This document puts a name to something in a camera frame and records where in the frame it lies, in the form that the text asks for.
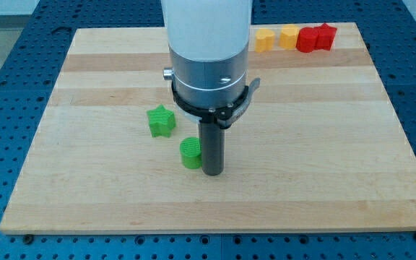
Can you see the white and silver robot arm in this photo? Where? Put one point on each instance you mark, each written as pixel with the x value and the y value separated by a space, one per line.
pixel 208 44

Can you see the red star block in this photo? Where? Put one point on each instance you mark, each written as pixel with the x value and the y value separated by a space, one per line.
pixel 325 37

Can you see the light wooden board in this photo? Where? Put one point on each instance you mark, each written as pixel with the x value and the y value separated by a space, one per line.
pixel 319 150

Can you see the green star block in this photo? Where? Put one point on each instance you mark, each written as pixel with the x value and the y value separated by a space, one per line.
pixel 161 121

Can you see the red cylinder block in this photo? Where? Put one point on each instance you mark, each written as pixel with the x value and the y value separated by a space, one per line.
pixel 307 38

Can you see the green cylinder block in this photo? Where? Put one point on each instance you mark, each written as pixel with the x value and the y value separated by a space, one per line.
pixel 191 154

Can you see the blue perforated metal table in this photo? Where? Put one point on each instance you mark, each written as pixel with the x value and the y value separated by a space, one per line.
pixel 32 68

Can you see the yellow heart block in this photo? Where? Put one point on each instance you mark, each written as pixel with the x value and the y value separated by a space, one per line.
pixel 264 40

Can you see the black cylindrical pointer tool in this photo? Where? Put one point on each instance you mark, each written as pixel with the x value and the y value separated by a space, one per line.
pixel 212 142

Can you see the yellow hexagon block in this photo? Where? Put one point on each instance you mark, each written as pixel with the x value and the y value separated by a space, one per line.
pixel 289 36

